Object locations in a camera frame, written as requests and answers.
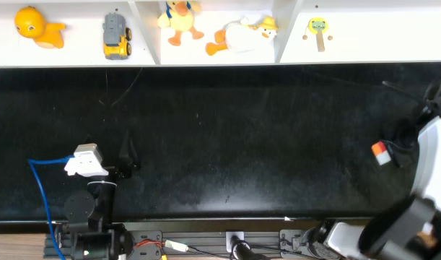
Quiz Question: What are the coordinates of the yellow rattle drum toy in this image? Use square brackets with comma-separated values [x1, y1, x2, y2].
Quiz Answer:
[302, 17, 334, 53]

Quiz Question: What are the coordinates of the yellow plush duck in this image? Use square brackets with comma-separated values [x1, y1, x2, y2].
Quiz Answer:
[157, 1, 206, 47]

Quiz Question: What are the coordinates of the white plush duck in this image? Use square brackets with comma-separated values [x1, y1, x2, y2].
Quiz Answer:
[205, 15, 279, 57]

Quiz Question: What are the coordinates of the blue cable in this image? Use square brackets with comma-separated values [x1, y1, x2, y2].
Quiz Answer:
[27, 155, 76, 260]

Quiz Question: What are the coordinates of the grey and yellow toy truck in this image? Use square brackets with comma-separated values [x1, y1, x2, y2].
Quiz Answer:
[102, 12, 134, 61]

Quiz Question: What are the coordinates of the white shelf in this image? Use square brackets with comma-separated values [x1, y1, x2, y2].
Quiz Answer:
[0, 0, 441, 69]

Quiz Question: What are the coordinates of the yellow rubber duck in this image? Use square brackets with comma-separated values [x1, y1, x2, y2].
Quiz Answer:
[14, 6, 67, 50]

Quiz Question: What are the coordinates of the many-coloured puzzle cube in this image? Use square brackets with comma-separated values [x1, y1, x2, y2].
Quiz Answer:
[371, 141, 393, 167]

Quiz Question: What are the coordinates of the mounting rail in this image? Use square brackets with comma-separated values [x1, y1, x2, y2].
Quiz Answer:
[43, 216, 336, 260]

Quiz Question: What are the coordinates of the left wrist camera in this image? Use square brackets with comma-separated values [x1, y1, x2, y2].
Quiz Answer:
[64, 142, 110, 178]

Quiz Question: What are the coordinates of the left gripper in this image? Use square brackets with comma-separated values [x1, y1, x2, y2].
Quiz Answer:
[105, 131, 139, 180]

